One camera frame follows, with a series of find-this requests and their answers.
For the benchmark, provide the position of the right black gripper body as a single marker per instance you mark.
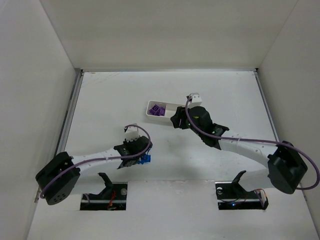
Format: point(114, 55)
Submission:
point(178, 118)

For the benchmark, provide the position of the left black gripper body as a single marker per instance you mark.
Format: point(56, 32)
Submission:
point(135, 160)

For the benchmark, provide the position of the purple lego brick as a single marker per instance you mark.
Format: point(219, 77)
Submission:
point(155, 110)

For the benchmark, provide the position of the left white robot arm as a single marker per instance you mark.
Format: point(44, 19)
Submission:
point(66, 175)

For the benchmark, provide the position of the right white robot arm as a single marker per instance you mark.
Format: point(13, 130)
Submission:
point(283, 167)

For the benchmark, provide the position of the blue lego pile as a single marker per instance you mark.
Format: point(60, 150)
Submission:
point(145, 159)

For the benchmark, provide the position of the white three-compartment tray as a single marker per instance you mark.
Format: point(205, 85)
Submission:
point(170, 111)

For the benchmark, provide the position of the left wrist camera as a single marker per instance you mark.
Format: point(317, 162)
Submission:
point(131, 132)

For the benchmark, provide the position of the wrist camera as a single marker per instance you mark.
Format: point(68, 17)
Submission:
point(131, 132)
point(194, 100)

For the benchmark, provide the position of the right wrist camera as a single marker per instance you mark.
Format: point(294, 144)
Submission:
point(194, 100)

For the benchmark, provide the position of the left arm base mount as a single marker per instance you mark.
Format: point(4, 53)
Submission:
point(113, 197)

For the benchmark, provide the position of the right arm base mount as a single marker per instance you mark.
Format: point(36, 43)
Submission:
point(232, 196)

